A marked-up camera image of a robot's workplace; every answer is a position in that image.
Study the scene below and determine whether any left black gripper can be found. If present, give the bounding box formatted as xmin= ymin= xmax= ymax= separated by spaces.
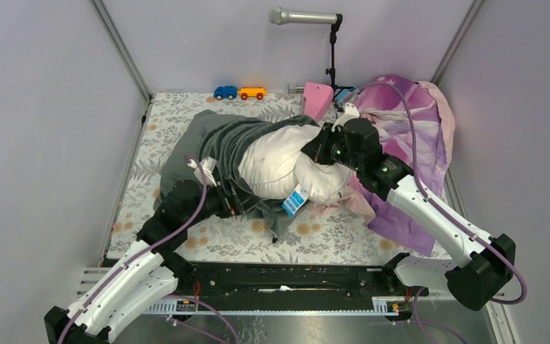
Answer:
xmin=184 ymin=175 xmax=261 ymax=228

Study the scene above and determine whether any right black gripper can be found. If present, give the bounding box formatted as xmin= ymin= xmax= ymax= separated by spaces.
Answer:
xmin=301 ymin=122 xmax=363 ymax=172

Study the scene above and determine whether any grey plush pillowcase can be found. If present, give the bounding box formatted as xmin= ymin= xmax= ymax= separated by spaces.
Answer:
xmin=153 ymin=110 xmax=319 ymax=237

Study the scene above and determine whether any white pillow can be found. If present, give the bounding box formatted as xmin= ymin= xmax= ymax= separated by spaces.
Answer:
xmin=238 ymin=125 xmax=350 ymax=205

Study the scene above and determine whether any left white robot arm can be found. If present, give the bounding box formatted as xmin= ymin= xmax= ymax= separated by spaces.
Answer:
xmin=44 ymin=180 xmax=260 ymax=343

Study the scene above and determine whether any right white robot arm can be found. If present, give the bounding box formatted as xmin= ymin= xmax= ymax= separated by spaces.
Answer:
xmin=302 ymin=118 xmax=519 ymax=311

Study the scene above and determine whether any blue white pillow label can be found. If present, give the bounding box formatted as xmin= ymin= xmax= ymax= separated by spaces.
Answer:
xmin=281 ymin=184 xmax=309 ymax=218

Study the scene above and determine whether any light blue small box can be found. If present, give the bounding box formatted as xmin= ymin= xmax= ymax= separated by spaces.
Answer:
xmin=335 ymin=89 xmax=352 ymax=103

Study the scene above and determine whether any pink wedge block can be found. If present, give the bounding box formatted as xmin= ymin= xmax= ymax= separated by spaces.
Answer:
xmin=300 ymin=82 xmax=334 ymax=122

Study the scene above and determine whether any purple princess print blanket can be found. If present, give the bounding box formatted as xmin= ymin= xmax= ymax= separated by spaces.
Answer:
xmin=341 ymin=75 xmax=455 ymax=256

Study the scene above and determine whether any floral table cloth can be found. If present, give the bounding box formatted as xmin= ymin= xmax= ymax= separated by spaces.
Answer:
xmin=106 ymin=92 xmax=465 ymax=268

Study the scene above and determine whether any blue toy car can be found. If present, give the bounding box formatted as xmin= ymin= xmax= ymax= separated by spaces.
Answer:
xmin=213 ymin=85 xmax=238 ymax=100

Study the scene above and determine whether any orange toy car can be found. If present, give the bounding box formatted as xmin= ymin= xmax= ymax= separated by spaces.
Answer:
xmin=238 ymin=87 xmax=267 ymax=100

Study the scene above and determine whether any black microphone stand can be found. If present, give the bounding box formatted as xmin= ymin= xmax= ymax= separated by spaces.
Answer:
xmin=325 ymin=14 xmax=352 ymax=113

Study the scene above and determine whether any silver microphone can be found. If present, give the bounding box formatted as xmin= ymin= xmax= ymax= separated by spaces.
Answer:
xmin=269 ymin=7 xmax=342 ymax=25

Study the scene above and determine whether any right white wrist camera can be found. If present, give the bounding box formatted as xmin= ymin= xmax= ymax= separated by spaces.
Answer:
xmin=332 ymin=102 xmax=360 ymax=132

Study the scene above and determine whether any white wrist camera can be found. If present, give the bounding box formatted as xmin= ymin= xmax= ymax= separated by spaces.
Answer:
xmin=332 ymin=102 xmax=360 ymax=132
xmin=187 ymin=157 xmax=218 ymax=187

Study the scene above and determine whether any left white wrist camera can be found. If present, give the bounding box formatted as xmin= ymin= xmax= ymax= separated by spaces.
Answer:
xmin=187 ymin=157 xmax=218 ymax=187

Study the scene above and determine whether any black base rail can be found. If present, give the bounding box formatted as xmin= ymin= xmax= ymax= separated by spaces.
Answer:
xmin=160 ymin=254 xmax=429 ymax=316

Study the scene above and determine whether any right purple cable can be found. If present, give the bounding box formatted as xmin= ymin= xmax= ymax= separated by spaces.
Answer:
xmin=350 ymin=81 xmax=529 ymax=344

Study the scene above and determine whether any purple cable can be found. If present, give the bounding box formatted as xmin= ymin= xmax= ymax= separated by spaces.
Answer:
xmin=350 ymin=81 xmax=529 ymax=344
xmin=57 ymin=158 xmax=243 ymax=344

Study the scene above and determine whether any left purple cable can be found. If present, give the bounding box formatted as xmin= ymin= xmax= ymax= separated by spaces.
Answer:
xmin=57 ymin=158 xmax=243 ymax=344

